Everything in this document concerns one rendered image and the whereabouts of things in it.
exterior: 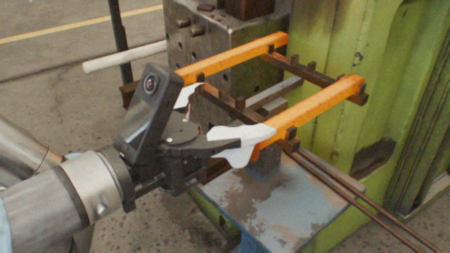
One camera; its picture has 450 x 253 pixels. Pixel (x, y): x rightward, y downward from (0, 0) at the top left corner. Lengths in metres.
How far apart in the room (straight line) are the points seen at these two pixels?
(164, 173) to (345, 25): 0.65
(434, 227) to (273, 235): 1.16
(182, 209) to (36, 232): 1.33
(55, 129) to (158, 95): 1.94
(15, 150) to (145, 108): 0.19
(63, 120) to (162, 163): 1.94
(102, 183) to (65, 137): 1.83
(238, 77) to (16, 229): 0.79
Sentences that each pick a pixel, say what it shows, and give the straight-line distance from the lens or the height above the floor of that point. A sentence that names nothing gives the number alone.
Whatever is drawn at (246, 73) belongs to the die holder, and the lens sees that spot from 1.09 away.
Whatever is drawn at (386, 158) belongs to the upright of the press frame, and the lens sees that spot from 1.53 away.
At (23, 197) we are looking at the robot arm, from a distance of 0.41.
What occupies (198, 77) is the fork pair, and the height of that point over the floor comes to 0.92.
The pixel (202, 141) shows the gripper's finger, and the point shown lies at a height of 1.02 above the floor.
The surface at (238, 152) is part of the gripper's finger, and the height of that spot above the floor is 0.98.
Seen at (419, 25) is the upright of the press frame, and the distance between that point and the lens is 1.29.
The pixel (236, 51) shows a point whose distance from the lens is 0.84.
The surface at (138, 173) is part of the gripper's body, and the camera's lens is 0.45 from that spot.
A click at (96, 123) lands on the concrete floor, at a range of 2.29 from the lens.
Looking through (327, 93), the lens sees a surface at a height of 0.93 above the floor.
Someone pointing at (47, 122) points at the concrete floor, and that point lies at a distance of 2.40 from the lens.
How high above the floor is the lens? 1.30
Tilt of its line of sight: 37 degrees down
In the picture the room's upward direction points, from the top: straight up
